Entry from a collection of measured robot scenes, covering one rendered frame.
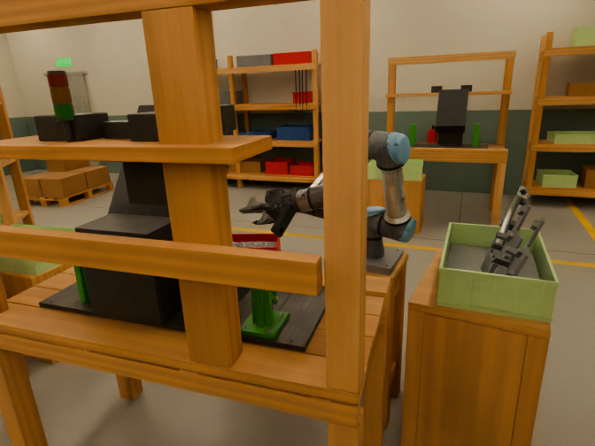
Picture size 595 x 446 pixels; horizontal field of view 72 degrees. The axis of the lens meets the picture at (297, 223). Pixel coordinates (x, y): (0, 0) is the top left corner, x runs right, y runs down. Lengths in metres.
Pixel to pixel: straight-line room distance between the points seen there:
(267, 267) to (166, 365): 0.56
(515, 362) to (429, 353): 0.33
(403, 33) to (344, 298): 6.14
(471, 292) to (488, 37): 5.42
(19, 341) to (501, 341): 1.81
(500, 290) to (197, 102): 1.30
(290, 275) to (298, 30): 6.60
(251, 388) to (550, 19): 6.34
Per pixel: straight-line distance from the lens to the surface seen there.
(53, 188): 7.58
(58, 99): 1.37
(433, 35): 6.91
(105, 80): 9.83
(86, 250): 1.34
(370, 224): 1.93
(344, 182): 0.95
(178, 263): 1.15
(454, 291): 1.79
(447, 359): 1.93
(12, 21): 1.43
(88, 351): 1.64
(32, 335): 1.80
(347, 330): 1.10
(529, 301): 1.81
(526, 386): 1.94
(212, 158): 1.01
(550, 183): 6.52
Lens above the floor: 1.67
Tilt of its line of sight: 18 degrees down
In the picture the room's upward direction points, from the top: 2 degrees counter-clockwise
